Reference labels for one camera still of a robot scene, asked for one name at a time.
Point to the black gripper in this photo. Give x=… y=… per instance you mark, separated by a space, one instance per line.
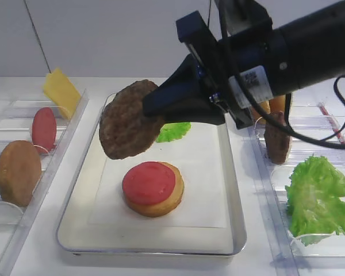
x=213 y=64

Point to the brown meat patty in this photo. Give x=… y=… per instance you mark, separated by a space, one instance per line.
x=124 y=130

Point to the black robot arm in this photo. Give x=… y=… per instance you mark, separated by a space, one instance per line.
x=271 y=62

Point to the round flat lettuce piece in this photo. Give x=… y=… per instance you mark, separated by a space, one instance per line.
x=173 y=131

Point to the dark meat patty in rack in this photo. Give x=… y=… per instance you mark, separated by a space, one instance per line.
x=277 y=144

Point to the tomato slice on bun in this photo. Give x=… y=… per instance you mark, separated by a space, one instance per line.
x=148 y=183

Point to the yellow cheese slice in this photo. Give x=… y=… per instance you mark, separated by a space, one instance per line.
x=58 y=88

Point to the red tomato slice in rack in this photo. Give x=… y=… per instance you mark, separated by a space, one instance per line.
x=44 y=130

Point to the green leaf lettuce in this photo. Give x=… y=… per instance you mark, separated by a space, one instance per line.
x=316 y=200

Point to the white paper liner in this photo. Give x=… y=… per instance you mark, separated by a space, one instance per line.
x=197 y=156

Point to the sesame bun left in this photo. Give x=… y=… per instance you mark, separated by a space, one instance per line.
x=256 y=116

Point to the sesame bun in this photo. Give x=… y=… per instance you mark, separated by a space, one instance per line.
x=278 y=104
x=256 y=116

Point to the sesame bun right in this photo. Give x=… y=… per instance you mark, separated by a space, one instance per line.
x=278 y=104

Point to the metal baking tray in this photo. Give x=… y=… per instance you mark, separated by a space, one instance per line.
x=76 y=233

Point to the bottom bun on tray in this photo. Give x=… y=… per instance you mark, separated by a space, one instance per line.
x=165 y=206

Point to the clear acrylic rack left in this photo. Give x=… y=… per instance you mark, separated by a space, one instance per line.
x=20 y=99

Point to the clear acrylic rack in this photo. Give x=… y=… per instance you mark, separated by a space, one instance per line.
x=290 y=256
x=20 y=99

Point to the brown bun half in rack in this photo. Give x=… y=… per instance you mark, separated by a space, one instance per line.
x=20 y=171

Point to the clear acrylic rack right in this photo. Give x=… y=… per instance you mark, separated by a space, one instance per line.
x=290 y=256

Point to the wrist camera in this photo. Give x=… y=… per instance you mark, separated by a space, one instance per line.
x=243 y=16

